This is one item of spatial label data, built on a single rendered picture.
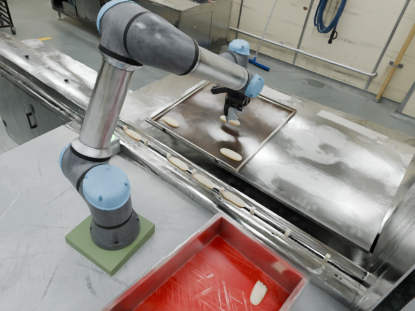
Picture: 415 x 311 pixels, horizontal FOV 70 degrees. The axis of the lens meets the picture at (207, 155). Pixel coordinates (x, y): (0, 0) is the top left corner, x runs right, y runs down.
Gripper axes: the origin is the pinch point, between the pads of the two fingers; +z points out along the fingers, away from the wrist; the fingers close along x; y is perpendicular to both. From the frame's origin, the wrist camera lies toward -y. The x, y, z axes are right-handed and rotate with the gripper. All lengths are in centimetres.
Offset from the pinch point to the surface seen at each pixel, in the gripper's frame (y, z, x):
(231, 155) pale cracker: 10.5, 3.9, -16.4
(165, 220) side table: 5, 6, -55
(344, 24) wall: -12, 81, 336
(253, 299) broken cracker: 43, 4, -62
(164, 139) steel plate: -24.8, 11.8, -17.4
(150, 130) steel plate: -34.2, 11.9, -16.1
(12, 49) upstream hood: -141, 0, -14
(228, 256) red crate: 30, 6, -54
